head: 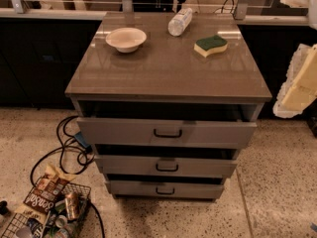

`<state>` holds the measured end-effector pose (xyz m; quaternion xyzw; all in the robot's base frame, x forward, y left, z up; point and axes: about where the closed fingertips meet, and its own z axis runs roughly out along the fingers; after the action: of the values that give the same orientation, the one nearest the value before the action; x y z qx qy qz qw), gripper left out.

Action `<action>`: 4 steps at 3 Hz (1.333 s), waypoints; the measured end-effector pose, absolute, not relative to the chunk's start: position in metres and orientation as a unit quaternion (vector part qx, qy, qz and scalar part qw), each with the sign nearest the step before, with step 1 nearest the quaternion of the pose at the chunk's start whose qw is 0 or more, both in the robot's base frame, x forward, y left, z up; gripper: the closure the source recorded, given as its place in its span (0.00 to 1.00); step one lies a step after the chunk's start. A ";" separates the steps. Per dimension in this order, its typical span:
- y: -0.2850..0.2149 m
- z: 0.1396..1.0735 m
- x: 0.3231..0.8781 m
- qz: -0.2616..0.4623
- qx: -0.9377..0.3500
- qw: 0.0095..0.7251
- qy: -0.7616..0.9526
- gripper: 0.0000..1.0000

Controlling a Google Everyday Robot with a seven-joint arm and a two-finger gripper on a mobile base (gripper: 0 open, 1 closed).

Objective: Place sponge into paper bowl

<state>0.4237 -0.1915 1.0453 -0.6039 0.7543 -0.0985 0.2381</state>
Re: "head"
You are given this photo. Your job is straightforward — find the middle grey drawer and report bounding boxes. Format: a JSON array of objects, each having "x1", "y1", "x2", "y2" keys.
[{"x1": 95, "y1": 155, "x2": 237, "y2": 178}]

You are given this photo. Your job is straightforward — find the black wire basket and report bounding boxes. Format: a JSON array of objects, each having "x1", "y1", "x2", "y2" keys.
[{"x1": 1, "y1": 183, "x2": 91, "y2": 238}]

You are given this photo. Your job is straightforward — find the green and yellow sponge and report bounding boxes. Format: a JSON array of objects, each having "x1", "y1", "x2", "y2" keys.
[{"x1": 194, "y1": 35, "x2": 228, "y2": 58}]

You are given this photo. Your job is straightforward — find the white paper bowl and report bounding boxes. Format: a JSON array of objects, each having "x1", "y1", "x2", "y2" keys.
[{"x1": 105, "y1": 28, "x2": 147, "y2": 54}]

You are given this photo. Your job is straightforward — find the grey drawer cabinet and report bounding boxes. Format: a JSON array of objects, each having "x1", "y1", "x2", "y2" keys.
[{"x1": 65, "y1": 13, "x2": 271, "y2": 186}]

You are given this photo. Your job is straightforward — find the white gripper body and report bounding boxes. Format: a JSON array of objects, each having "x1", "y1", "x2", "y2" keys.
[{"x1": 272, "y1": 53, "x2": 305, "y2": 118}]

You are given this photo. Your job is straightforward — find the top grey drawer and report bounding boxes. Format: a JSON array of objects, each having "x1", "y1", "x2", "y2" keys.
[{"x1": 77, "y1": 117, "x2": 257, "y2": 149}]

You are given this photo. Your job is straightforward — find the clear plastic water bottle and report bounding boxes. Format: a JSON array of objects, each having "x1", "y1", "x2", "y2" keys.
[{"x1": 167, "y1": 8, "x2": 192, "y2": 37}]

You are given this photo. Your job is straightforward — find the brown snack bag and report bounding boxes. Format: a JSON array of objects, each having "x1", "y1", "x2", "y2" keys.
[{"x1": 16, "y1": 164, "x2": 76, "y2": 219}]

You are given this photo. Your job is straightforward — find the grey drawer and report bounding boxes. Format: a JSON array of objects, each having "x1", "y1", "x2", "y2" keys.
[
  {"x1": 95, "y1": 155, "x2": 237, "y2": 178},
  {"x1": 77, "y1": 117, "x2": 257, "y2": 149},
  {"x1": 107, "y1": 180, "x2": 224, "y2": 199}
]

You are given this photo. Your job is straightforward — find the bottom grey drawer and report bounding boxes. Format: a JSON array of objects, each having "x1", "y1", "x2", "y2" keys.
[{"x1": 107, "y1": 180, "x2": 224, "y2": 199}]

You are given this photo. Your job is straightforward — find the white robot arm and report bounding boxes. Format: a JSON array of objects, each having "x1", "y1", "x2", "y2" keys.
[{"x1": 272, "y1": 0, "x2": 317, "y2": 118}]

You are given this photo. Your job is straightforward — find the copper drink can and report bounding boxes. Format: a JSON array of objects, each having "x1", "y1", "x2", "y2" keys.
[{"x1": 64, "y1": 192, "x2": 79, "y2": 220}]

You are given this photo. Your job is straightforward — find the black floor cable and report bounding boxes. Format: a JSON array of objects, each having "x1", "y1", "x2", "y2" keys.
[{"x1": 29, "y1": 115, "x2": 106, "y2": 238}]

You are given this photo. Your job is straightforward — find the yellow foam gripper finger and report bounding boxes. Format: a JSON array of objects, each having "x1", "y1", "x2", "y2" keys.
[
  {"x1": 281, "y1": 85, "x2": 316, "y2": 111},
  {"x1": 292, "y1": 45, "x2": 317, "y2": 91}
]

